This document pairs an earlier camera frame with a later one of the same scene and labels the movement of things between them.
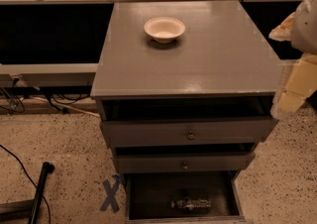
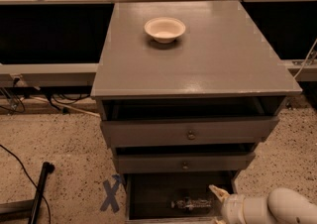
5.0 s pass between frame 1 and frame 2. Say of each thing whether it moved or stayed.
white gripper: moved
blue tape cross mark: stayed
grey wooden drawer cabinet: stayed
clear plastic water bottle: stayed
